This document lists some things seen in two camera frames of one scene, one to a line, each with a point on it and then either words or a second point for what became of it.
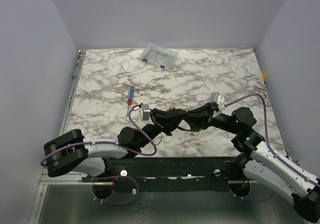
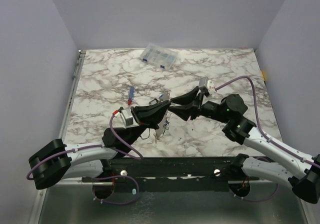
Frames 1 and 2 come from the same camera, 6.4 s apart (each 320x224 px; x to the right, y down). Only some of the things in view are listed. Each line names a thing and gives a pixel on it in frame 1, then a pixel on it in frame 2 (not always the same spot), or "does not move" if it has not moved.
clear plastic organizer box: x=159 y=56 does not move
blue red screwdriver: x=129 y=101 does not move
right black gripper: x=210 y=111 to x=196 y=104
